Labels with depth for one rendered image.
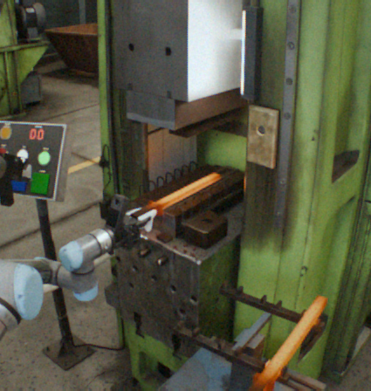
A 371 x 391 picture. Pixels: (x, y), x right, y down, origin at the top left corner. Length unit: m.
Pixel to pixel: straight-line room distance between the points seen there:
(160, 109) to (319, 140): 0.47
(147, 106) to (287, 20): 0.50
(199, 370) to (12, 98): 5.33
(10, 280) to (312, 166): 0.84
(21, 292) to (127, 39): 0.83
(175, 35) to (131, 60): 0.20
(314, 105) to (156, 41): 0.48
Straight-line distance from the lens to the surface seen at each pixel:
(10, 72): 6.29
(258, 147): 1.38
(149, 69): 1.41
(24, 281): 1.01
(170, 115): 1.39
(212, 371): 1.43
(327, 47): 1.24
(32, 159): 1.80
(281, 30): 1.30
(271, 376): 1.06
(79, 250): 1.33
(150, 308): 1.72
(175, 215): 1.51
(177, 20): 1.32
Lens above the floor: 1.72
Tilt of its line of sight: 26 degrees down
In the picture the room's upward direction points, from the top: straight up
